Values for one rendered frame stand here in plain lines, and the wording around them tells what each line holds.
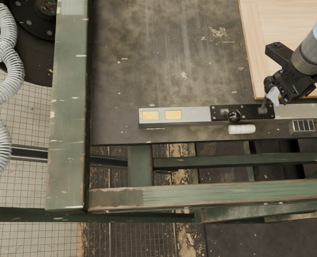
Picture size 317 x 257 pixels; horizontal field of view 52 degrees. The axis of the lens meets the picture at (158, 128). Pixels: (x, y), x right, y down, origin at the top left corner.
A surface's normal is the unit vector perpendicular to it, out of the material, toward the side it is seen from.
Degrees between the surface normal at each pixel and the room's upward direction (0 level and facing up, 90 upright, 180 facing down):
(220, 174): 0
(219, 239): 0
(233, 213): 0
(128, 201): 58
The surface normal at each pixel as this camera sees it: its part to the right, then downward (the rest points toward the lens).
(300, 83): -0.92, 0.35
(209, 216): -0.81, -0.15
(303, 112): 0.06, -0.34
